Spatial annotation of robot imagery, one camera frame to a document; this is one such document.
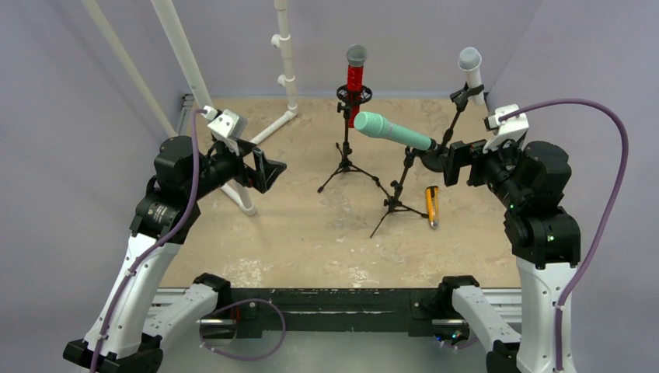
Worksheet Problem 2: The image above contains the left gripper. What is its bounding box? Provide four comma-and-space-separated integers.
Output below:
187, 136, 284, 200

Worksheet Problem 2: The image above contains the black tripod stand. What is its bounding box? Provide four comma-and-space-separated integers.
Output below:
317, 85, 388, 195
369, 147, 429, 239

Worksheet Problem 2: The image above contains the teal toy microphone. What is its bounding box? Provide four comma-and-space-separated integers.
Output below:
354, 111, 438, 152

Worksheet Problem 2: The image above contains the red glitter microphone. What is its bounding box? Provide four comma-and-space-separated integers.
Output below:
346, 44, 368, 128

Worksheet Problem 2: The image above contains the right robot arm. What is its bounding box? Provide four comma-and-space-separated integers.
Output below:
436, 141, 581, 372

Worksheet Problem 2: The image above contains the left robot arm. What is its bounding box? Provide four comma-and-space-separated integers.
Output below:
63, 135, 287, 372

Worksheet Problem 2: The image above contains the black round-base mic stand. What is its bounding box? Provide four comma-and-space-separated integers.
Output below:
420, 83, 484, 173

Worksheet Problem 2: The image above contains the white microphone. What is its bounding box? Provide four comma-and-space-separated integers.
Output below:
459, 47, 485, 106

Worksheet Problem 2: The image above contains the yellow utility knife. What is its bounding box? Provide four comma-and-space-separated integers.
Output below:
425, 186, 439, 229

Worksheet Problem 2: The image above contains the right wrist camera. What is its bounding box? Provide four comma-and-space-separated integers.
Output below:
483, 104, 529, 154

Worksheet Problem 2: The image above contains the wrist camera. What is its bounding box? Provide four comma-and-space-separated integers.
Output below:
483, 104, 529, 154
202, 106, 248, 155

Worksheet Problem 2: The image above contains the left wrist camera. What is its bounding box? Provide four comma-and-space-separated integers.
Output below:
202, 106, 248, 155

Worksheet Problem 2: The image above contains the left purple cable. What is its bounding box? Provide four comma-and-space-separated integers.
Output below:
88, 108, 207, 373

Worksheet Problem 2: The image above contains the purple cable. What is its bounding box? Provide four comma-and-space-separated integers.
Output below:
88, 108, 207, 373
497, 99, 630, 373

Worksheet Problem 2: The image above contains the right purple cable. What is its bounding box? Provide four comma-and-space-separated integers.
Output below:
497, 99, 630, 373

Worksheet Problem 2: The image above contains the white PVC pipe frame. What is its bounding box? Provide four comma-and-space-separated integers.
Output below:
82, 0, 300, 218

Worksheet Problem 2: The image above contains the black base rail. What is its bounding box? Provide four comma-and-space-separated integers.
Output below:
198, 288, 470, 343

